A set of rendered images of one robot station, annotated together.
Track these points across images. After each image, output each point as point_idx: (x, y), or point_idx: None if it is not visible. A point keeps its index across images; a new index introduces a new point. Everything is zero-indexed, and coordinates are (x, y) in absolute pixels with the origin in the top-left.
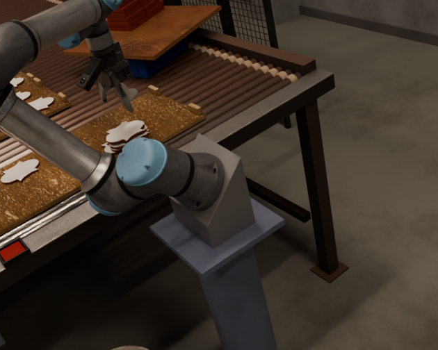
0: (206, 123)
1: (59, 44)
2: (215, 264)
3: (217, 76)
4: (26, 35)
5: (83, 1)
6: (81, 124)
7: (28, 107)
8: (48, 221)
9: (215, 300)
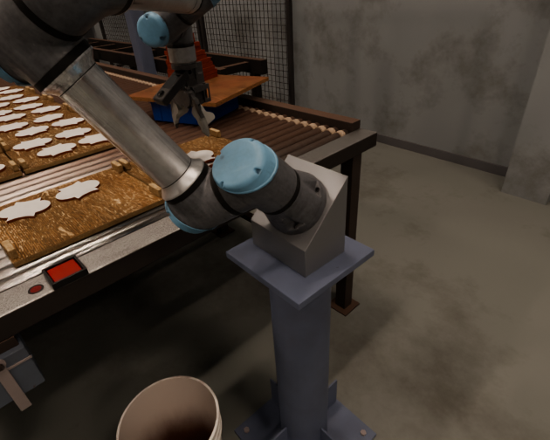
0: None
1: (143, 40)
2: (312, 294)
3: (270, 128)
4: None
5: None
6: None
7: (110, 79)
8: (109, 240)
9: (288, 333)
